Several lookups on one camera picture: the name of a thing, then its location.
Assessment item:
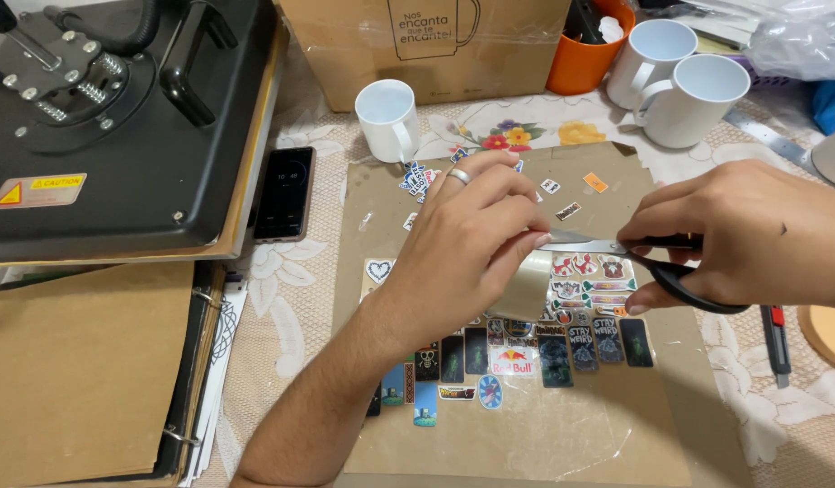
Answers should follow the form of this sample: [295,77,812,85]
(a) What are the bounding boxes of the person's right hand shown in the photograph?
[617,159,826,317]

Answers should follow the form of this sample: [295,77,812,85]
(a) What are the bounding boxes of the person's left hand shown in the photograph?
[382,150,554,348]

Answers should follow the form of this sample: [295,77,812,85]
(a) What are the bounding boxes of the clear packing tape roll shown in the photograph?
[485,249,554,324]

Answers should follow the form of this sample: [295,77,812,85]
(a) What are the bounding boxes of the black handled scissors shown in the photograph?
[545,229,752,315]

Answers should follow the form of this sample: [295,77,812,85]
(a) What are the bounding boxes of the metal ruler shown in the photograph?
[722,108,826,179]

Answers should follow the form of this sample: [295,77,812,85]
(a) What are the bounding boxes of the grey round container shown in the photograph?
[810,121,835,191]

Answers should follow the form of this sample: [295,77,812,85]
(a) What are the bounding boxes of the spread of colourful stickers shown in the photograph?
[362,145,656,428]

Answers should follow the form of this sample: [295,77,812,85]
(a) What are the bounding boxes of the red and black box cutter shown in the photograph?
[759,304,793,390]

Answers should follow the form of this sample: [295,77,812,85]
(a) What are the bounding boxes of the white ceramic mug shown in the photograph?
[632,53,752,150]
[605,18,699,111]
[354,79,422,165]

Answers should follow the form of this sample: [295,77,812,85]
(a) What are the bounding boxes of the round wooden board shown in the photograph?
[796,304,835,375]

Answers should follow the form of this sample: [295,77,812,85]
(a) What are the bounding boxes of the purple plastic basket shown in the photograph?
[728,54,801,94]

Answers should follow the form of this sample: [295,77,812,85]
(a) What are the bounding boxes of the blue plastic bag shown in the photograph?
[811,79,835,137]

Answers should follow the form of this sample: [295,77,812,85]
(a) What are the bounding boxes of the floral lace tablecloth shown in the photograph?
[180,81,835,488]

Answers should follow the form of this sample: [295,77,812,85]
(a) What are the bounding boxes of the black smartphone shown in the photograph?
[252,145,317,244]

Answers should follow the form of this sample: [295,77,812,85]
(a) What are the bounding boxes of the clear plastic bag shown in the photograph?
[741,0,835,84]

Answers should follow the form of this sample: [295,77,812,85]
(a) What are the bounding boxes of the orange plastic cup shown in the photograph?
[545,0,637,97]

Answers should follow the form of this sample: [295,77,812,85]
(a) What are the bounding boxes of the brown cardboard box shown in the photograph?
[279,0,573,113]

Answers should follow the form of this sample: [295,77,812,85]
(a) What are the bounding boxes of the brown cardboard sheet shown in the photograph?
[332,140,755,488]

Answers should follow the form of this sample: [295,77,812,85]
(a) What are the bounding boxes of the white printed paper sheets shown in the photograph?
[179,271,250,488]

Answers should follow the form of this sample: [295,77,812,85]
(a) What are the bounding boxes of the black tool in cup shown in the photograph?
[564,0,612,46]

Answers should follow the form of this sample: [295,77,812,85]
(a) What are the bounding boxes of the black heat press machine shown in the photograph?
[0,0,291,267]

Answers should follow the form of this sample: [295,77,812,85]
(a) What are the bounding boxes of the brown kraft paper sheets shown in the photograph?
[0,261,197,488]

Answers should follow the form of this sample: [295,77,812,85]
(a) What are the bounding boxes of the black ring binder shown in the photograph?
[0,261,230,488]

